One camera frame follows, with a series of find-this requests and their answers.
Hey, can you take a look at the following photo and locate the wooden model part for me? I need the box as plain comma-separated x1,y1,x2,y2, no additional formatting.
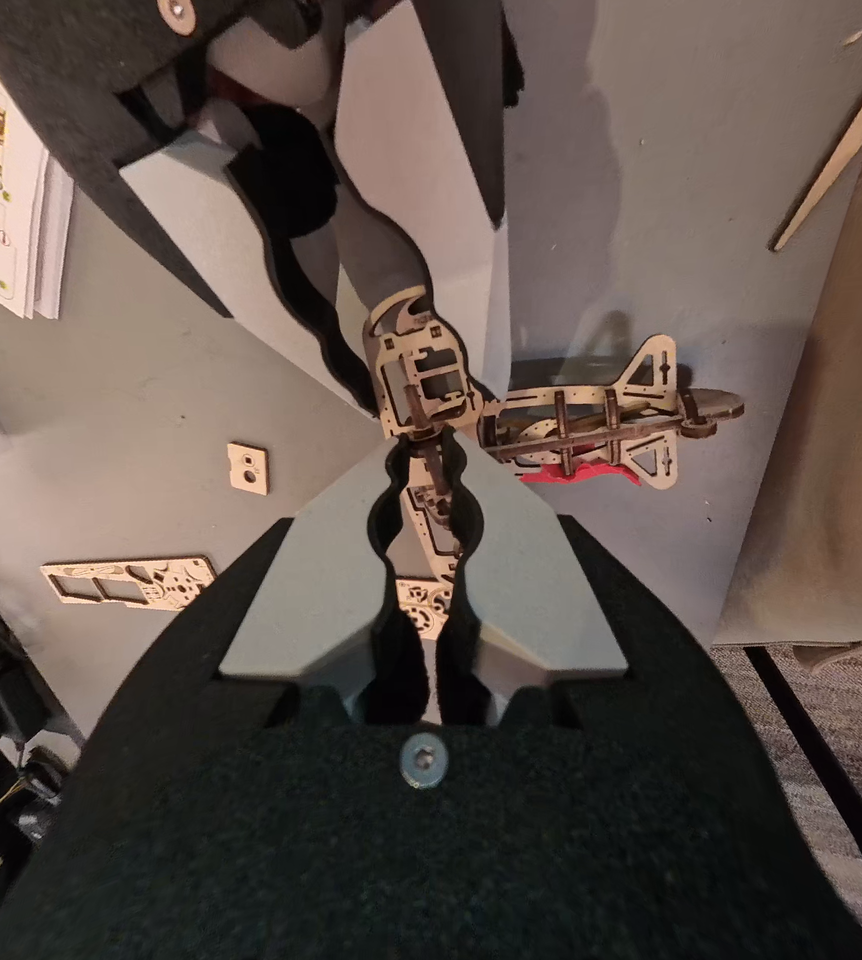
360,285,486,640

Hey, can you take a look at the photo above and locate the wooden parts sheet with cutouts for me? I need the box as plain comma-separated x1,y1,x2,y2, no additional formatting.
40,553,216,613

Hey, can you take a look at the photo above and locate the thin tapered wooden stick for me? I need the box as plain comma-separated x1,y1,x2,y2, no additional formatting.
767,54,862,253

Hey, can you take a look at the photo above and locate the wooden model airplane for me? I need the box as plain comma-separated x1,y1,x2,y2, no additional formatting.
476,333,746,492

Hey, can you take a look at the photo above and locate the small square wooden piece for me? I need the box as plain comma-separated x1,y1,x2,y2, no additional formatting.
226,441,270,497

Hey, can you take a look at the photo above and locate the black metal bar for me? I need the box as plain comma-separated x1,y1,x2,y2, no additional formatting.
744,645,862,905

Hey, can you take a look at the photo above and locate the small red plastic piece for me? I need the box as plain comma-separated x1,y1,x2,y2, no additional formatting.
518,459,646,490

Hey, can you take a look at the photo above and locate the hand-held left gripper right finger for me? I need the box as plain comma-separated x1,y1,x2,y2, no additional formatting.
434,433,631,727

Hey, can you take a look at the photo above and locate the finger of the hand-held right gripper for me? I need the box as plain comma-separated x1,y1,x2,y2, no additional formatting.
119,105,376,414
335,13,515,393

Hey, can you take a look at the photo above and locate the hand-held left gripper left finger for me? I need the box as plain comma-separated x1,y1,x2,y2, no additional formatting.
219,438,432,725

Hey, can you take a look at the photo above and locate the grey desk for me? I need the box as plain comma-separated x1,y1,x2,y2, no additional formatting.
0,0,862,740

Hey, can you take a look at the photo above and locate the beige cloth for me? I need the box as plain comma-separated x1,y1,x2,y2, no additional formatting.
714,97,862,670

